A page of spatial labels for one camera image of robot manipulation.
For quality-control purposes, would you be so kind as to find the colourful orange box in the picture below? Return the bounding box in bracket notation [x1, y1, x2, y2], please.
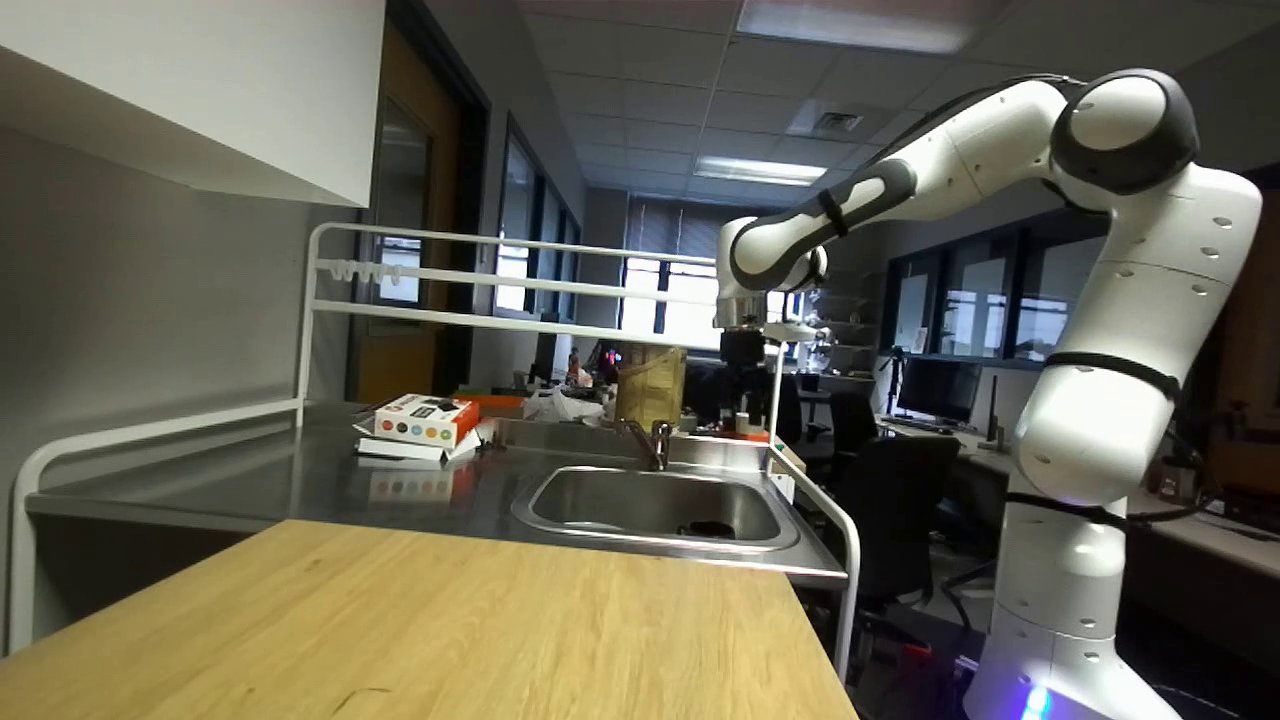
[367, 388, 488, 451]

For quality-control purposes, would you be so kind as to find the ceiling air vent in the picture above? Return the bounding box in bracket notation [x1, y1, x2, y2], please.
[783, 96, 883, 145]

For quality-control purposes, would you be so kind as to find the rectangular ceiling light panel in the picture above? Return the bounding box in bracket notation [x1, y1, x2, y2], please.
[687, 152, 833, 191]
[730, 0, 991, 59]

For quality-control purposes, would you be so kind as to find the brown door with dark frame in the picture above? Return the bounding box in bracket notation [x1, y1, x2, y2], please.
[346, 9, 493, 409]

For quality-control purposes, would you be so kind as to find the white metal rail frame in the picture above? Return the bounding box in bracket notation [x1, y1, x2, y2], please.
[4, 216, 866, 686]

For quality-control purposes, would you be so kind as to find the chrome sink faucet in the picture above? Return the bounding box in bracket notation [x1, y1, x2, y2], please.
[622, 416, 682, 471]

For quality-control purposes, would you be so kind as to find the black office chair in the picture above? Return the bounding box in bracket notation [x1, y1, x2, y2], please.
[820, 429, 967, 613]

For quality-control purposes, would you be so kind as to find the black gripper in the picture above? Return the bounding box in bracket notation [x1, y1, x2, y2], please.
[715, 323, 770, 436]

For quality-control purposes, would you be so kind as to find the white and red package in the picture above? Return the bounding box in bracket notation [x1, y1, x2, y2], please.
[346, 420, 500, 467]

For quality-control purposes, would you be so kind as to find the white plastic bag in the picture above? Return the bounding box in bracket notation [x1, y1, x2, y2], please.
[522, 378, 609, 429]

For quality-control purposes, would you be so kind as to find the computer monitor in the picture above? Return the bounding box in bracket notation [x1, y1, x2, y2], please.
[888, 350, 988, 431]

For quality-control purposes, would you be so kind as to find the stainless steel sink counter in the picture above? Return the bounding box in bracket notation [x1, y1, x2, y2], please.
[25, 401, 851, 583]

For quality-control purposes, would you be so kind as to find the white wall cabinet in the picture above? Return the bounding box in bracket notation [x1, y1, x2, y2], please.
[0, 0, 393, 211]

